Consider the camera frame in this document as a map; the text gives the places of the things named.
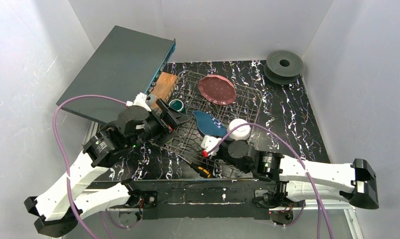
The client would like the dark green glossy mug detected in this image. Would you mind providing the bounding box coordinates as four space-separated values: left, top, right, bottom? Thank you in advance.
169 99 186 114

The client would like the pink patterned bowl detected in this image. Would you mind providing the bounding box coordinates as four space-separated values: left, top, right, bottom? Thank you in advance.
228 119 251 140

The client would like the dark blue plate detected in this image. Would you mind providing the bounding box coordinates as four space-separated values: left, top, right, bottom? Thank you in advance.
192 111 228 137

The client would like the pink polka dot plate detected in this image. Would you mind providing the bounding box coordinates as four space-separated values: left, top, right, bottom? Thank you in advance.
198 75 237 106

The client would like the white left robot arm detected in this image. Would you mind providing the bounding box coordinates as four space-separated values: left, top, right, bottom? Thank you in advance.
24 99 190 238

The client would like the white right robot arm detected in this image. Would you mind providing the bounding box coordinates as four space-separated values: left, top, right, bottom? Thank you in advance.
211 140 379 210

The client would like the yellow black screwdriver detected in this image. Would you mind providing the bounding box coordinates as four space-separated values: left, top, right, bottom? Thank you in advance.
181 157 212 179

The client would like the dark grey flat box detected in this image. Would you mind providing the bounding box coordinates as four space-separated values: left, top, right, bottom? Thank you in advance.
56 25 176 124

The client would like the black filament spool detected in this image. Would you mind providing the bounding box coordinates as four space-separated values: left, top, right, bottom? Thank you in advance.
264 50 304 85

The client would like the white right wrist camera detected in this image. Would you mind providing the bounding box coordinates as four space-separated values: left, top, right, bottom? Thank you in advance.
200 135 221 157

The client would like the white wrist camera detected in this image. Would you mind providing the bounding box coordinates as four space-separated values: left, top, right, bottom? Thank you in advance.
200 135 221 157
126 93 151 112

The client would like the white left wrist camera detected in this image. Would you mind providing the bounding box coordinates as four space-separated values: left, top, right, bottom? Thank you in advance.
126 93 151 112

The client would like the wooden board with bracket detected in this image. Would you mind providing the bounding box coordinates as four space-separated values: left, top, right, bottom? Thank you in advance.
150 72 178 109

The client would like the grey wire dish rack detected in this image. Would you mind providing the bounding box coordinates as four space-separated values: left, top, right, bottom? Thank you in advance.
142 70 262 179

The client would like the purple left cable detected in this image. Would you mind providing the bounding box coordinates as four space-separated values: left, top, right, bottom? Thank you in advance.
53 95 131 239

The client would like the purple cable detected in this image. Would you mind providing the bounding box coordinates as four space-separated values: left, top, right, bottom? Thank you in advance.
53 95 131 239
206 123 336 239

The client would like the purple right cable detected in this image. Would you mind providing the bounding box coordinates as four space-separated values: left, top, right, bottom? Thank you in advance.
206 123 336 239

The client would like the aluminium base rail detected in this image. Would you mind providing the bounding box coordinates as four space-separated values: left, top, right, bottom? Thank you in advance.
49 120 364 239

